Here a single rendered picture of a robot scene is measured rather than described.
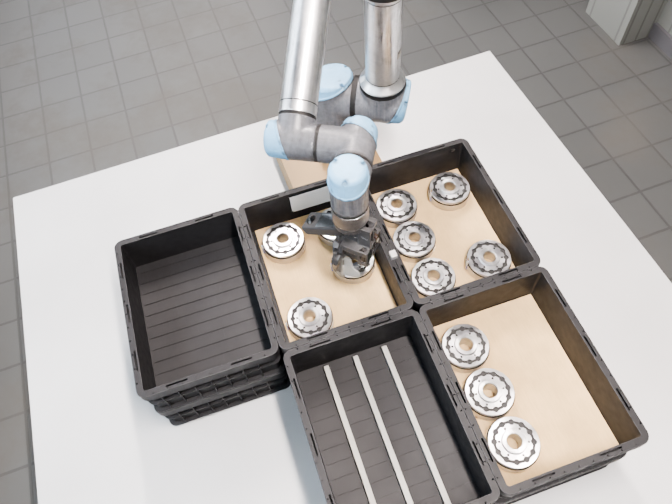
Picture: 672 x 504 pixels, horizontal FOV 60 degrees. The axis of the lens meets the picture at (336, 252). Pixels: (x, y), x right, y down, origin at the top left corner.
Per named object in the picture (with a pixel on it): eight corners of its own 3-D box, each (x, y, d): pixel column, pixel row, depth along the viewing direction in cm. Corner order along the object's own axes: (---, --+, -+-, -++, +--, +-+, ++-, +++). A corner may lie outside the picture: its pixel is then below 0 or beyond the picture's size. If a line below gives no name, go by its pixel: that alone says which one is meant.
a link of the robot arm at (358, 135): (324, 108, 115) (313, 150, 109) (380, 113, 113) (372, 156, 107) (326, 136, 121) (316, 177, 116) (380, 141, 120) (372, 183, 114)
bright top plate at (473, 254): (460, 246, 139) (461, 245, 138) (500, 236, 140) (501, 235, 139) (476, 282, 134) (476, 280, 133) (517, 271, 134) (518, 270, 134)
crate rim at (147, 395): (117, 247, 139) (113, 242, 137) (238, 211, 142) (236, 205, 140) (141, 403, 118) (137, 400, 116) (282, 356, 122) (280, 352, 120)
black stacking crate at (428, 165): (355, 199, 154) (354, 171, 144) (459, 167, 157) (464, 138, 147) (413, 329, 133) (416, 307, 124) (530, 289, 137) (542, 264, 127)
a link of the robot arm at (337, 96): (314, 97, 164) (311, 56, 153) (362, 101, 162) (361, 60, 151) (306, 126, 157) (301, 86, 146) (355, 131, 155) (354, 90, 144)
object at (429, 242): (387, 229, 143) (387, 228, 142) (425, 217, 144) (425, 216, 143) (402, 262, 137) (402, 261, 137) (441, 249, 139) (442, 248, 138)
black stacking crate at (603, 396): (414, 330, 133) (417, 308, 124) (531, 290, 137) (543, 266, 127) (493, 507, 113) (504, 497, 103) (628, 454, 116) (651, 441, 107)
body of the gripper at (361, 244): (366, 270, 124) (365, 240, 114) (330, 256, 127) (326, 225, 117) (380, 242, 128) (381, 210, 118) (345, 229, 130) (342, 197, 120)
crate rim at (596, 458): (415, 311, 125) (416, 306, 123) (541, 269, 129) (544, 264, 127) (501, 500, 105) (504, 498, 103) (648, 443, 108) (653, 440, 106)
